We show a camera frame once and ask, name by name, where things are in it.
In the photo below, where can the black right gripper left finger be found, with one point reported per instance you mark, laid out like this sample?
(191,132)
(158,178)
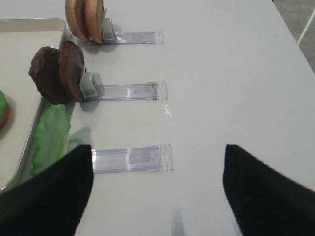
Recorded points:
(51,203)

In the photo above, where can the brown meat patty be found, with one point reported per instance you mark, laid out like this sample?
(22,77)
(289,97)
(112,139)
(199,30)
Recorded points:
(44,71)
(71,67)

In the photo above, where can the clear lettuce holder rail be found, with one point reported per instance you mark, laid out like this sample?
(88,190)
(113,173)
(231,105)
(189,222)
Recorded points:
(155,158)

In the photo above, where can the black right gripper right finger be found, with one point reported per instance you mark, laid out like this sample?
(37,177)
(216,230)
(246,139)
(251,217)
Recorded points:
(265,202)

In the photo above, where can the bread slice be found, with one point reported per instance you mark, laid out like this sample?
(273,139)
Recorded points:
(75,17)
(94,13)

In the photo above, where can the clear bread holder rail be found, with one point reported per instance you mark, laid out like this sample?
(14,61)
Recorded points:
(110,37)

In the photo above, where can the right brown meat patty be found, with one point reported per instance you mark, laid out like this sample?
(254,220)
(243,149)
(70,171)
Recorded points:
(71,67)

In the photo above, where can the left bread slice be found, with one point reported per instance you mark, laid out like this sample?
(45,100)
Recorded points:
(75,17)

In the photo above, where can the silver metal tray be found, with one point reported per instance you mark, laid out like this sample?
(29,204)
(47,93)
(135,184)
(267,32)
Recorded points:
(20,39)

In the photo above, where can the standing green lettuce leaf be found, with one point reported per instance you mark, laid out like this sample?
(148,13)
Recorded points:
(51,138)

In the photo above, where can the left brown meat patty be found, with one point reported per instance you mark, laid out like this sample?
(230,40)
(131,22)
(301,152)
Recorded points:
(44,71)

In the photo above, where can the green lettuce on tray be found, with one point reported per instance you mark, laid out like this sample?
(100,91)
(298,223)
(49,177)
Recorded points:
(4,107)

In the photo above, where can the clear patty holder rail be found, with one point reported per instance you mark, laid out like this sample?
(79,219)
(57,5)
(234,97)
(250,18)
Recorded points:
(92,91)

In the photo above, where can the bun under lettuce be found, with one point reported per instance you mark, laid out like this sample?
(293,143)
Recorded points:
(4,118)

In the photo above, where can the right bread slice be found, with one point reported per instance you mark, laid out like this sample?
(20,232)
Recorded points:
(94,13)

